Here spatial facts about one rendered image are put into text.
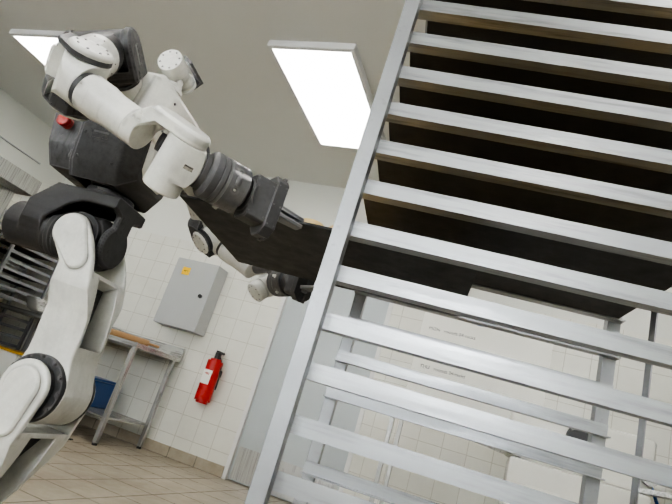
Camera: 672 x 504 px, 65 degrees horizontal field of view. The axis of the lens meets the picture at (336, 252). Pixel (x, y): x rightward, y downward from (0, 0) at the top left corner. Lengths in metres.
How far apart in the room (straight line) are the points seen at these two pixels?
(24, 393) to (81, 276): 0.26
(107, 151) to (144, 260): 4.89
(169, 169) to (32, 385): 0.57
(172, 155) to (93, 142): 0.51
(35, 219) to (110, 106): 0.52
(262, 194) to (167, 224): 5.31
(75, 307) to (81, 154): 0.36
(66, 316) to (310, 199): 4.49
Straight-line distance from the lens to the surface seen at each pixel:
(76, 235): 1.33
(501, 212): 1.01
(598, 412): 1.40
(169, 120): 0.92
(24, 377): 1.28
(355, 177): 1.00
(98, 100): 1.00
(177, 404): 5.52
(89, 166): 1.39
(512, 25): 1.26
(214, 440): 5.29
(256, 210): 0.96
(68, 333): 1.30
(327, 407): 1.34
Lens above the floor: 0.71
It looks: 17 degrees up
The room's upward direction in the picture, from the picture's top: 17 degrees clockwise
